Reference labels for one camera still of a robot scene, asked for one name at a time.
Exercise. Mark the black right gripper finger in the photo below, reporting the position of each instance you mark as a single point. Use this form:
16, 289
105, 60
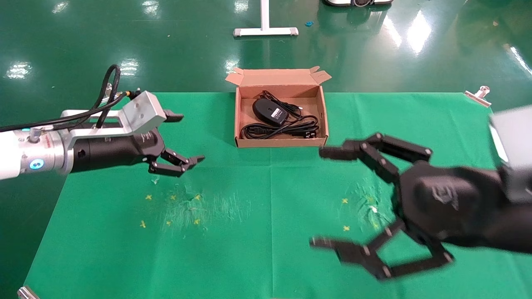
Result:
357, 254
374, 153

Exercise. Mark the white table leg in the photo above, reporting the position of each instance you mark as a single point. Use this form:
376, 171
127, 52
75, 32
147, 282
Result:
266, 31

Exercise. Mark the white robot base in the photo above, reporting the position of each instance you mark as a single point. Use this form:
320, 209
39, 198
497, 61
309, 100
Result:
357, 2

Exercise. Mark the brown cardboard box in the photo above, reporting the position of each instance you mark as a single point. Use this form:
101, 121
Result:
278, 143

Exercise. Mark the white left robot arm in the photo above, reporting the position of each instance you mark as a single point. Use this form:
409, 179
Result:
16, 153

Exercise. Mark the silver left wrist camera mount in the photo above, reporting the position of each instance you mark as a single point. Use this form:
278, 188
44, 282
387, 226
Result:
141, 112

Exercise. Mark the metal binder clip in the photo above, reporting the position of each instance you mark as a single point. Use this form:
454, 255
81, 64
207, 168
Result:
478, 97
29, 294
109, 88

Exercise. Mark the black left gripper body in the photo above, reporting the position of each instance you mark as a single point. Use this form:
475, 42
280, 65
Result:
112, 151

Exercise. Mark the green table cloth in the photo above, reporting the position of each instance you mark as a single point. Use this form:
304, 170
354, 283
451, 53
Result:
270, 207

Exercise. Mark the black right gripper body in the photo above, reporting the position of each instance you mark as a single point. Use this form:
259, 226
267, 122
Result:
449, 199

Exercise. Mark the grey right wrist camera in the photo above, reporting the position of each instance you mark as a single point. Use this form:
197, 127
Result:
515, 145

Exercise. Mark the black computer mouse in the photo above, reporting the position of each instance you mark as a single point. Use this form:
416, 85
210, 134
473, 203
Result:
266, 110

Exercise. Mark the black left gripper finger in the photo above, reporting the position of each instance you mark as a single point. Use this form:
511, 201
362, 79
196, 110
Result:
173, 116
176, 170

